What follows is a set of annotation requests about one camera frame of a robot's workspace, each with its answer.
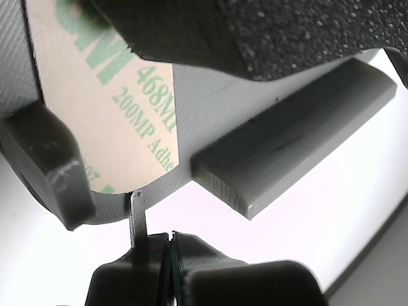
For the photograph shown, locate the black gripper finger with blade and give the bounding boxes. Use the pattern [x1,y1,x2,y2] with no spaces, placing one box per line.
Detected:
[85,189,170,306]

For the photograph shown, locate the grey fixture plate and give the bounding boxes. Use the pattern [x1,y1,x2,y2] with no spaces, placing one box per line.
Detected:
[0,0,399,231]

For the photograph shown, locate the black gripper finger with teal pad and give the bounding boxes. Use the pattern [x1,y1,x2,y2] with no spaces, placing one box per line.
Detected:
[168,229,323,306]

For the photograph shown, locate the beige printed tape liner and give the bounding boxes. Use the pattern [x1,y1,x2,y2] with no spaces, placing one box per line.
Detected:
[24,0,180,195]

